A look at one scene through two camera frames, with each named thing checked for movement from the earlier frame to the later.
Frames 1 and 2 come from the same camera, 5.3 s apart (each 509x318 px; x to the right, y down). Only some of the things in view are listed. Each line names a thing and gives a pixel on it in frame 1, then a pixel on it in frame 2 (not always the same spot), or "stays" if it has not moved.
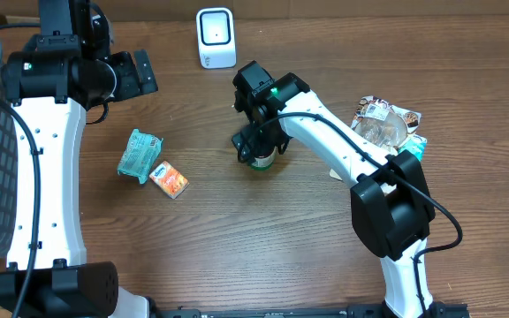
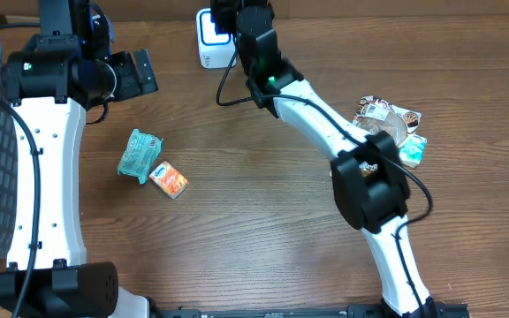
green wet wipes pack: [140, 155] stays
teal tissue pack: [414, 144] stays
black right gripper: [263, 147] → [225, 15]
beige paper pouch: [385, 124] stays
